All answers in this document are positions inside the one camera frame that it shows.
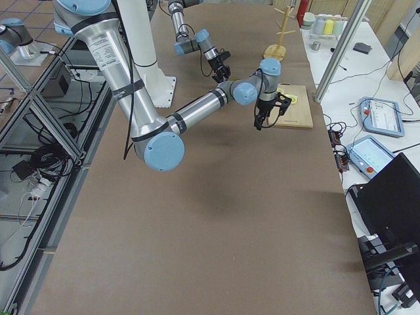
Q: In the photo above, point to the aluminium frame post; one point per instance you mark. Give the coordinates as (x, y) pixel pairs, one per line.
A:
(341, 48)

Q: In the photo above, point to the red fire extinguisher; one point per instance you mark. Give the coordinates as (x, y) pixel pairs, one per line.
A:
(303, 5)

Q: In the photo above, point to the grey control box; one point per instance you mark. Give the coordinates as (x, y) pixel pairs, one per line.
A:
(57, 86)

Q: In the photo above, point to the small metal cup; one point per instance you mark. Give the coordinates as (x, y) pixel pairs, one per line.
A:
(315, 46)

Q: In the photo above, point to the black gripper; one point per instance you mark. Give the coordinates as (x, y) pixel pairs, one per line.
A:
(264, 106)
(216, 62)

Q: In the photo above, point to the teach pendant far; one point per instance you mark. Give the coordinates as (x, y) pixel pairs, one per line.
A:
(382, 117)

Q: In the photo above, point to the teach pendant near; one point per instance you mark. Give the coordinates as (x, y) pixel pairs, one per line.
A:
(369, 155)

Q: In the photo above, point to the black monitor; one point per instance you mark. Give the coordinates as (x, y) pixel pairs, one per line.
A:
(389, 207)

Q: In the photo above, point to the lemon slice on knife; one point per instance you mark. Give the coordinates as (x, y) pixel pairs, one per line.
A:
(293, 98)

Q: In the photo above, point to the black notebook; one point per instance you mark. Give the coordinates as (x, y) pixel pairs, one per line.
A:
(362, 48)

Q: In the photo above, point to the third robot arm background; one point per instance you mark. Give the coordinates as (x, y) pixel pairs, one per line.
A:
(14, 34)

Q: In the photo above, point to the tray with cups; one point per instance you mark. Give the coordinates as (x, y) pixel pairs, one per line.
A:
(328, 27)

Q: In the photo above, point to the teach pendant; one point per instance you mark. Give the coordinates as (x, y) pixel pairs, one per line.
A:
(369, 155)
(382, 117)

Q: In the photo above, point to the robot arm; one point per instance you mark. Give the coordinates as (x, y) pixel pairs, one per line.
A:
(192, 33)
(119, 37)

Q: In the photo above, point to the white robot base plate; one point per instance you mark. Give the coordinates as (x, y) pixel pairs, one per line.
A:
(164, 90)

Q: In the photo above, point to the black power strip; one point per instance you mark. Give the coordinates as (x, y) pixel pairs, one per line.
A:
(339, 151)

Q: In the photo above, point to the wooden cup storage rack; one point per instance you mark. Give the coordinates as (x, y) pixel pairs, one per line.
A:
(277, 51)

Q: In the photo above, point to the wooden cutting board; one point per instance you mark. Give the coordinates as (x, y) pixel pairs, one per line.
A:
(297, 115)

